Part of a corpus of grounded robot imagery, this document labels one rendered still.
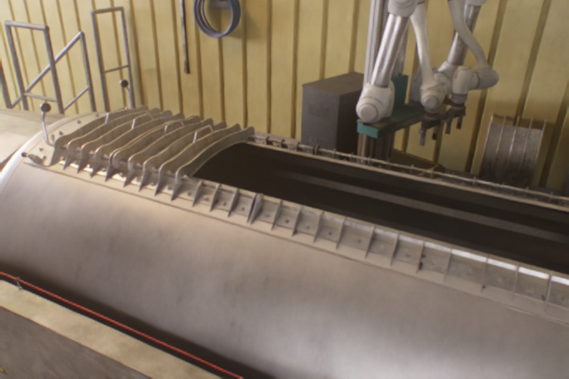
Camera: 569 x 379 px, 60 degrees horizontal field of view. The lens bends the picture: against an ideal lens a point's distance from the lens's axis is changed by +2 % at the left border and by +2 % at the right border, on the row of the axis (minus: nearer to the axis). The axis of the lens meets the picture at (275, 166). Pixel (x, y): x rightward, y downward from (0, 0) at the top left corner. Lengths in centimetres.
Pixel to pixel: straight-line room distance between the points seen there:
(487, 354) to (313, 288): 53
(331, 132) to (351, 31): 104
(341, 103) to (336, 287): 173
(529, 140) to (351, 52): 144
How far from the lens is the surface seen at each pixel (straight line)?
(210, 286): 178
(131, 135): 233
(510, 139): 385
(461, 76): 305
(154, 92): 515
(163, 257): 189
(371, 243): 164
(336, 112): 314
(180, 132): 230
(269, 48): 431
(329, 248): 165
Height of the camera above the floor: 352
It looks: 25 degrees down
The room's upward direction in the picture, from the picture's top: 1 degrees clockwise
